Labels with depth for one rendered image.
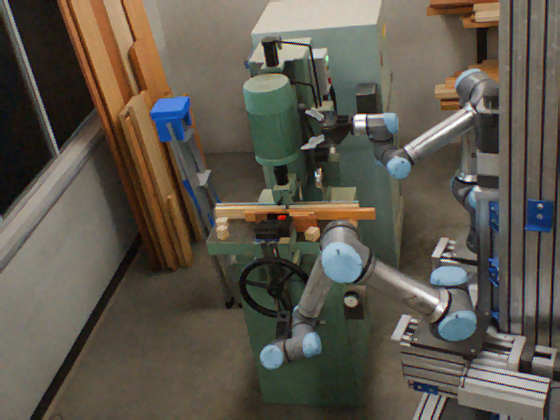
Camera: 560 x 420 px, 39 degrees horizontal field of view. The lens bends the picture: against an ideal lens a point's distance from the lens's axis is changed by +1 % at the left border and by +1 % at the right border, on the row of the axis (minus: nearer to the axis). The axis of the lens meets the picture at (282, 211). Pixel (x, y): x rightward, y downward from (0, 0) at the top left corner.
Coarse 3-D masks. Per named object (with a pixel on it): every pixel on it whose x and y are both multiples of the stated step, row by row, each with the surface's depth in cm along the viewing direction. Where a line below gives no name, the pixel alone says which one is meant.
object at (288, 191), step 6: (288, 174) 319; (294, 174) 318; (294, 180) 317; (276, 186) 312; (282, 186) 311; (288, 186) 311; (294, 186) 317; (276, 192) 310; (282, 192) 309; (288, 192) 309; (294, 192) 317; (276, 198) 312; (288, 198) 310; (276, 204) 313; (282, 204) 313
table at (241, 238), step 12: (228, 228) 323; (240, 228) 321; (252, 228) 320; (324, 228) 312; (216, 240) 316; (228, 240) 315; (240, 240) 314; (252, 240) 313; (300, 240) 308; (216, 252) 318; (228, 252) 316; (240, 252) 315; (252, 252) 314; (300, 252) 307; (312, 252) 308
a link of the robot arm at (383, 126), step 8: (368, 120) 279; (376, 120) 278; (384, 120) 277; (392, 120) 277; (368, 128) 279; (376, 128) 278; (384, 128) 278; (392, 128) 277; (376, 136) 280; (384, 136) 279; (392, 136) 281
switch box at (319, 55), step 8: (320, 56) 311; (320, 64) 311; (328, 64) 320; (312, 72) 314; (320, 72) 313; (328, 72) 320; (312, 80) 316; (320, 80) 315; (320, 88) 317; (328, 88) 319
